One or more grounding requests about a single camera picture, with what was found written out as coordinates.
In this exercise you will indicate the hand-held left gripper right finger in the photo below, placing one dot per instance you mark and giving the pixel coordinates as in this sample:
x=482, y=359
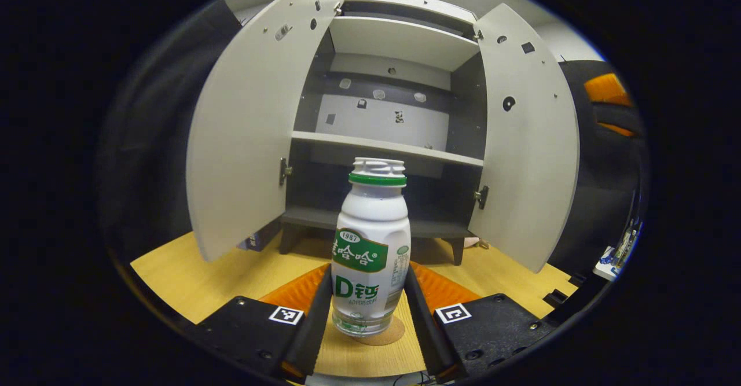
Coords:
x=428, y=328

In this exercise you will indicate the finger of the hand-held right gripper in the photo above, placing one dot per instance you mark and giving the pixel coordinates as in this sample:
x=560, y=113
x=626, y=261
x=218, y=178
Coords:
x=618, y=129
x=608, y=89

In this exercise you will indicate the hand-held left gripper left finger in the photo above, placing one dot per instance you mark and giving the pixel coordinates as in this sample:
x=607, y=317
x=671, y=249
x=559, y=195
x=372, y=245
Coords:
x=315, y=328

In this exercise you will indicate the white green-label drink bottle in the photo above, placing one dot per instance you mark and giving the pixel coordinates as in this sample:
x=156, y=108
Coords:
x=370, y=247

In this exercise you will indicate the grey cabinet door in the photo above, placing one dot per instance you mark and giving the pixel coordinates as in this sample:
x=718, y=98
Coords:
x=243, y=131
x=527, y=172

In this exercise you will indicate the round brown coaster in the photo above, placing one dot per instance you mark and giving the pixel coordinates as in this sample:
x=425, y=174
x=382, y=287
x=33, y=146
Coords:
x=393, y=335

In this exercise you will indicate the small blue box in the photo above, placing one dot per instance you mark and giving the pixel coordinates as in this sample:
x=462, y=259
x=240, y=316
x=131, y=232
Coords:
x=257, y=241

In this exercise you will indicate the white side table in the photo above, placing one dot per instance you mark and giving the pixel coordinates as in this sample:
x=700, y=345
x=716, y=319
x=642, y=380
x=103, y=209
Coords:
x=616, y=256

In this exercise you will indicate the grey cabinet shelf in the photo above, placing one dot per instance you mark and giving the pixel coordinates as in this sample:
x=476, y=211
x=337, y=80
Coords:
x=347, y=141
x=399, y=41

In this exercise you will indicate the black backdrop cloth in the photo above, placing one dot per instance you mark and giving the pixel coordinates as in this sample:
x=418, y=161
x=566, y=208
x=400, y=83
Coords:
x=150, y=143

